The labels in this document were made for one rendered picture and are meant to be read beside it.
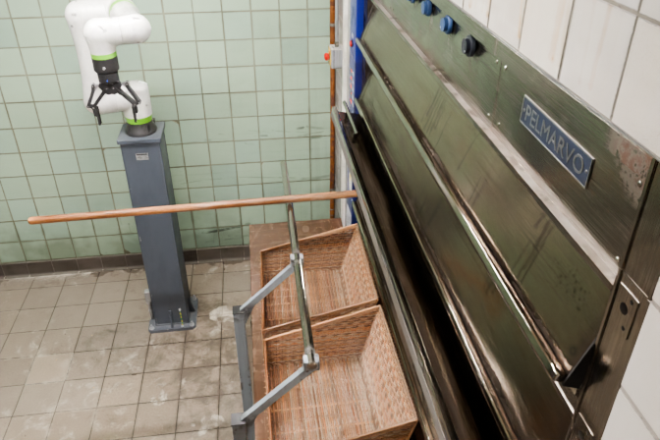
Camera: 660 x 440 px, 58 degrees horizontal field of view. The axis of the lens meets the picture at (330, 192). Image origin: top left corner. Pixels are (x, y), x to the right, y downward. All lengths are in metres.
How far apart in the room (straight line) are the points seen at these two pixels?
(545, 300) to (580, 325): 0.10
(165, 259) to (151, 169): 0.55
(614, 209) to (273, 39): 2.71
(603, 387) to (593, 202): 0.27
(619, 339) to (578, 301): 0.12
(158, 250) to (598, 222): 2.66
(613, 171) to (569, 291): 0.22
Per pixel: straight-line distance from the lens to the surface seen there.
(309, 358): 1.73
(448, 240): 1.57
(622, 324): 0.91
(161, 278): 3.42
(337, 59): 3.11
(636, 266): 0.86
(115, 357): 3.56
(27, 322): 3.97
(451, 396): 1.36
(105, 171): 3.81
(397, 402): 2.16
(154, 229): 3.23
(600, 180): 0.94
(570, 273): 1.04
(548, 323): 1.06
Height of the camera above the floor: 2.43
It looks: 31 degrees down
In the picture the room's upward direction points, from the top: straight up
